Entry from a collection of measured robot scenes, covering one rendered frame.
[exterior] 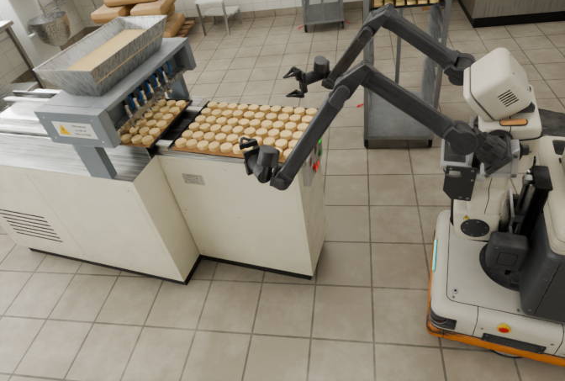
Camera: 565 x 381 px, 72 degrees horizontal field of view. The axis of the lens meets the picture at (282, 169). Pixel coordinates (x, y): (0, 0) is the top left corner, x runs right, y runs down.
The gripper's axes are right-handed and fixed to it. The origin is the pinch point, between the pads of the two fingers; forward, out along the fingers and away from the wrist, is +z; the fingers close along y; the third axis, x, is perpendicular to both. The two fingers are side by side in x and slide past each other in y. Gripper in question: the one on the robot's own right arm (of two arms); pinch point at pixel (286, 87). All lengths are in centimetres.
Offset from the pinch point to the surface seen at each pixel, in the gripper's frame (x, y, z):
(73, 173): -17, -14, 104
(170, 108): -30, -6, 52
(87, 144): -3, 5, 89
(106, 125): 5, 14, 79
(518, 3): -130, -76, -323
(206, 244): -4, -78, 62
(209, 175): 10, -24, 48
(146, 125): -23, -6, 65
